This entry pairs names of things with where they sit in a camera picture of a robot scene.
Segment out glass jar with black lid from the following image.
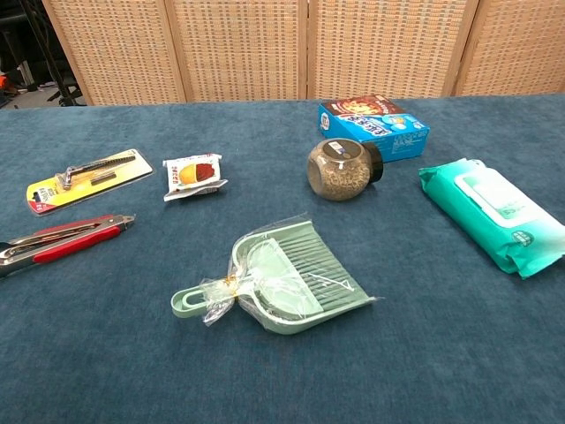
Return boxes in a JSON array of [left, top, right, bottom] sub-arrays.
[[306, 137, 386, 202]]

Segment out green mini dustpan brush set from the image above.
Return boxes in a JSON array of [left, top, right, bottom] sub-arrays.
[[169, 213, 385, 337]]

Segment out blue cardboard box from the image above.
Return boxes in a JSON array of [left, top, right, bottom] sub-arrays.
[[317, 94, 432, 163]]

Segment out blue velvet tablecloth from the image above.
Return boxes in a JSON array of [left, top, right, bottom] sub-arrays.
[[0, 93, 565, 424]]

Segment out black tripod stand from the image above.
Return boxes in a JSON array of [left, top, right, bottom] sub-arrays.
[[17, 0, 88, 108]]

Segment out green wet wipes pack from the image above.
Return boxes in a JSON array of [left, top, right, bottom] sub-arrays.
[[418, 157, 565, 280]]

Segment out red and steel kitchen tongs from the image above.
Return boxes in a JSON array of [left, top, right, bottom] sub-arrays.
[[0, 214, 137, 279]]

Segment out white snack sachet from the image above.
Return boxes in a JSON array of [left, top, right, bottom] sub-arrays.
[[162, 152, 230, 203]]

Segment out razor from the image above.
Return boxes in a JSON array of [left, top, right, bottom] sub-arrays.
[[25, 148, 154, 217]]

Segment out woven rattan folding screen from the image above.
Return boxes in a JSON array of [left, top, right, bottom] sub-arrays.
[[41, 0, 565, 106]]

